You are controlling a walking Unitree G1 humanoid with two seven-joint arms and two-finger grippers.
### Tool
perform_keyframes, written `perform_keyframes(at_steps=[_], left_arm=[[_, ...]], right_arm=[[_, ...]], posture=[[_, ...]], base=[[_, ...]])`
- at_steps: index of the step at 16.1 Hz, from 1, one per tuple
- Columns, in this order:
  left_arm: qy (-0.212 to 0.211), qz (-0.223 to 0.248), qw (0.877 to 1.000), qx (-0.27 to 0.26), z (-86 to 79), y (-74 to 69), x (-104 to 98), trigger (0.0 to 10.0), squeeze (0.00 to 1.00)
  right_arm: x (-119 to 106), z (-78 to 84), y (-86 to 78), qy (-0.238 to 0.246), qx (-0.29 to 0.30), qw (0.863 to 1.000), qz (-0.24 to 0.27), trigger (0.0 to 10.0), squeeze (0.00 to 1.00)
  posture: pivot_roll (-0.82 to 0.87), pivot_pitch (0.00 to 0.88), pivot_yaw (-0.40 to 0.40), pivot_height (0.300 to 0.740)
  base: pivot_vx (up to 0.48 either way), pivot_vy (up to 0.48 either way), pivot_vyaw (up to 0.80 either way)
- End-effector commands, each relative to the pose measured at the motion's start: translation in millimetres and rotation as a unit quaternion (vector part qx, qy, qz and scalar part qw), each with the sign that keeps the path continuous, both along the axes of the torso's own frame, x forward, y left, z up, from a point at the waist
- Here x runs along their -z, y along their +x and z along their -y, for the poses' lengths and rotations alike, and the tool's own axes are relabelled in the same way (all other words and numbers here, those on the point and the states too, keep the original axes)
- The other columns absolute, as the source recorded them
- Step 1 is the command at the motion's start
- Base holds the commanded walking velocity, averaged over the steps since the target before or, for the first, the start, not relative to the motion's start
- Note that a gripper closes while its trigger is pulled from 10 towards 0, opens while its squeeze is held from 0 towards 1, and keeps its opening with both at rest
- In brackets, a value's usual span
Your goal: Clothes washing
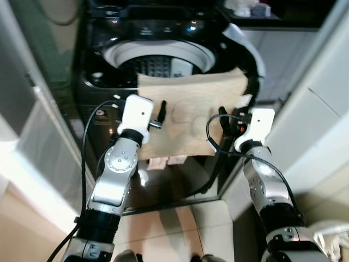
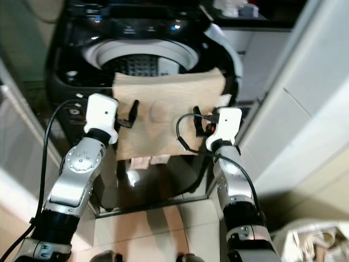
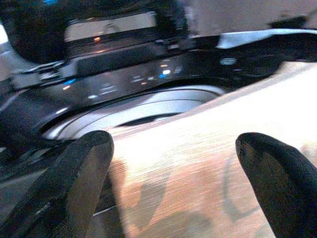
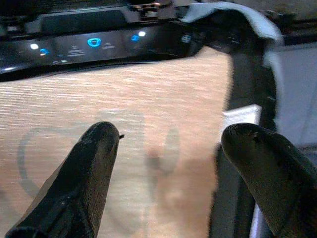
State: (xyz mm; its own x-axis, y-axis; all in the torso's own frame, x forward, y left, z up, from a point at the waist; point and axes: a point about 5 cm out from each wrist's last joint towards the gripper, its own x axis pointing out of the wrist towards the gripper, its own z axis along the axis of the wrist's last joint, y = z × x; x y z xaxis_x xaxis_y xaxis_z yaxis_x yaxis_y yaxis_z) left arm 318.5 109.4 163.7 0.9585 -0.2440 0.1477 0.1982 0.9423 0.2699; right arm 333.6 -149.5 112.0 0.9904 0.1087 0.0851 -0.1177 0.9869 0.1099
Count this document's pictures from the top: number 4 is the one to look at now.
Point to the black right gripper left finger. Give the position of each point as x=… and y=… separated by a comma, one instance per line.
x=79, y=186

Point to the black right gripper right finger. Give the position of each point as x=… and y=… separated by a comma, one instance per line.
x=277, y=178

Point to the black washing machine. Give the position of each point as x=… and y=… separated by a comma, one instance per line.
x=74, y=47

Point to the white garment label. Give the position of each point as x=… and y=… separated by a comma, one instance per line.
x=242, y=115

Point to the beige cloth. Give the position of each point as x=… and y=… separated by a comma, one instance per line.
x=148, y=99

